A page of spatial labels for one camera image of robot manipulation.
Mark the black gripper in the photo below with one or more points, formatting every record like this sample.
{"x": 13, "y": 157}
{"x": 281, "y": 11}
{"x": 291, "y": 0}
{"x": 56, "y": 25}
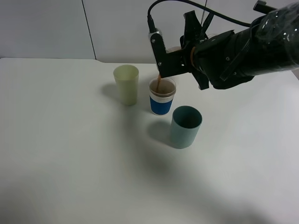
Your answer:
{"x": 222, "y": 62}

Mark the clear bottle with pink label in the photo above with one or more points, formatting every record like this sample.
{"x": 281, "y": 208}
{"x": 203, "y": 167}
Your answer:
{"x": 174, "y": 49}

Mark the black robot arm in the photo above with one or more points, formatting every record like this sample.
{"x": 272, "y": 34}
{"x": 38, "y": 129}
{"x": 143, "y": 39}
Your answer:
{"x": 270, "y": 44}

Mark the clear cup with blue sleeve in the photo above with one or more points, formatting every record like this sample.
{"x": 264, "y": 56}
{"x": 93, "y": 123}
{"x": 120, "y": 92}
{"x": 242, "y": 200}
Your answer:
{"x": 161, "y": 95}

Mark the teal green plastic cup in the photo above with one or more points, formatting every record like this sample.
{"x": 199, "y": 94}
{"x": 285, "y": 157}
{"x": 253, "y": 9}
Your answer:
{"x": 185, "y": 124}

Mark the pale yellow plastic cup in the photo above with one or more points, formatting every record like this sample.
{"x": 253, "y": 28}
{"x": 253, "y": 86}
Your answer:
{"x": 126, "y": 78}

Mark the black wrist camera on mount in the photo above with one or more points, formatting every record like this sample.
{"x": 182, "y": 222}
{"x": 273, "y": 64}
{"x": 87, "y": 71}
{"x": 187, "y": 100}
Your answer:
{"x": 168, "y": 63}

